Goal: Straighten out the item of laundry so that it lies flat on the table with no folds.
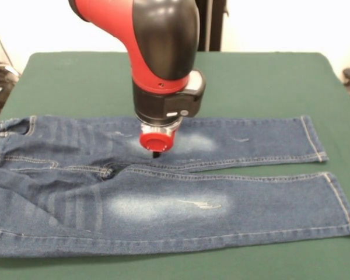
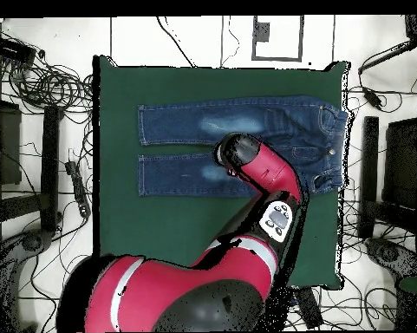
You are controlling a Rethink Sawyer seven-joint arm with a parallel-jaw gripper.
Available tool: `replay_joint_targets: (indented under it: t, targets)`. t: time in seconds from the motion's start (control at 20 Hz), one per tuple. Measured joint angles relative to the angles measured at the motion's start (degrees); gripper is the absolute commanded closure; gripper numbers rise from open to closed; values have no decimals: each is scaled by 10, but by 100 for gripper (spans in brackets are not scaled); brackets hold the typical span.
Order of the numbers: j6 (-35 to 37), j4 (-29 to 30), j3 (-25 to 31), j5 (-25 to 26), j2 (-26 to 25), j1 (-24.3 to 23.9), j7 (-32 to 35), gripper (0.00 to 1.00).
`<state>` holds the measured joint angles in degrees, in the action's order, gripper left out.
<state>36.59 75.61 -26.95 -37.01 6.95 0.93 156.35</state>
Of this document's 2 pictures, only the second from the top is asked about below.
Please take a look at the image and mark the blue denim jeans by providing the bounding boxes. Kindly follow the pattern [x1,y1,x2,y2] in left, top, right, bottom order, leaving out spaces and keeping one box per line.
[137,95,349,199]

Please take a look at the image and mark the dark flat panel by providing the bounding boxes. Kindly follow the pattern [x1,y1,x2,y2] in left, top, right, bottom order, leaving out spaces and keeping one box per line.
[381,116,417,209]
[0,98,23,186]

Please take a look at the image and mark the dark green table cloth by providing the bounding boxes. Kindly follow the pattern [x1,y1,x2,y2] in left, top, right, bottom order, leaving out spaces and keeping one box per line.
[92,55,349,295]

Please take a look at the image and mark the black stand beam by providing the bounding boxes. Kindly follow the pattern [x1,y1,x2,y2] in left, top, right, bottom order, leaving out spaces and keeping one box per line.
[358,115,381,240]
[39,104,62,233]

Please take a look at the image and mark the small grey box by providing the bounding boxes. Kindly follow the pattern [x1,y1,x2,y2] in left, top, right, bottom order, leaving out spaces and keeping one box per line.
[253,21,270,42]

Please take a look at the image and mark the black power adapter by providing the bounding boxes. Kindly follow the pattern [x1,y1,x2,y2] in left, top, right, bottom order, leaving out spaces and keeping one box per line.
[362,86,384,111]

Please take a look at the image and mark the long black power strip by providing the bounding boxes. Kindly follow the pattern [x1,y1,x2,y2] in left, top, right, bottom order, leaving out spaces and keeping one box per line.
[292,286,324,330]

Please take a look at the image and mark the black electronics box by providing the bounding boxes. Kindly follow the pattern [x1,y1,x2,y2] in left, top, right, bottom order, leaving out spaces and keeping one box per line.
[0,35,37,64]

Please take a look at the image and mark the grey rectangular frame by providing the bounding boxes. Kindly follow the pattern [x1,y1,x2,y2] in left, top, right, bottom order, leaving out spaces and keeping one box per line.
[251,15,304,63]

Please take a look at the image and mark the tangled black cable coil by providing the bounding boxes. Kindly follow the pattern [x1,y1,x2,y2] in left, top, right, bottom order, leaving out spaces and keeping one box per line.
[6,58,94,115]

